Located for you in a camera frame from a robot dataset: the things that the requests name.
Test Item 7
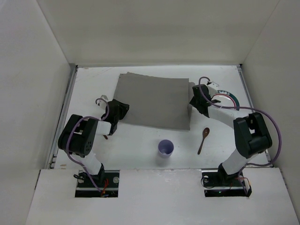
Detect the lilac plastic cup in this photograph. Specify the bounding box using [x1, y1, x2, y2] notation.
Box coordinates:
[157, 139, 174, 165]

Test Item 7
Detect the brown wooden spoon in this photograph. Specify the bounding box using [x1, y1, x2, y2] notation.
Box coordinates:
[197, 127, 210, 155]

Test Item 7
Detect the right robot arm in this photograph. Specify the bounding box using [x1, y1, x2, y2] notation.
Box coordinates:
[189, 84, 272, 185]

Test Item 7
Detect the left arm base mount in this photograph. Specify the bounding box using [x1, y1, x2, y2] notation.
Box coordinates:
[73, 170, 120, 198]

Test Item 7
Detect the white plate green red rim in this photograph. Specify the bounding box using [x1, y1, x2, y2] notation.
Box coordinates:
[212, 90, 240, 111]

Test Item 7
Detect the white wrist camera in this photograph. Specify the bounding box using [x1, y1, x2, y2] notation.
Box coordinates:
[207, 81, 219, 96]
[97, 95, 108, 108]

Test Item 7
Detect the grey cloth placemat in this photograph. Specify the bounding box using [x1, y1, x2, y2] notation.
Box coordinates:
[113, 72, 192, 130]

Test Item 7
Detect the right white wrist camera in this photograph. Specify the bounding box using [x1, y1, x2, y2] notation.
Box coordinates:
[207, 81, 219, 96]

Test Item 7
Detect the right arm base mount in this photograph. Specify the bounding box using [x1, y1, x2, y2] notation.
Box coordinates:
[201, 170, 252, 197]

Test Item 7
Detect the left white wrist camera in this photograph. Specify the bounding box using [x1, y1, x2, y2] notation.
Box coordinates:
[97, 95, 108, 108]

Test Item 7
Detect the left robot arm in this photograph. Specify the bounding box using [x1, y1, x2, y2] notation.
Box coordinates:
[58, 96, 129, 183]

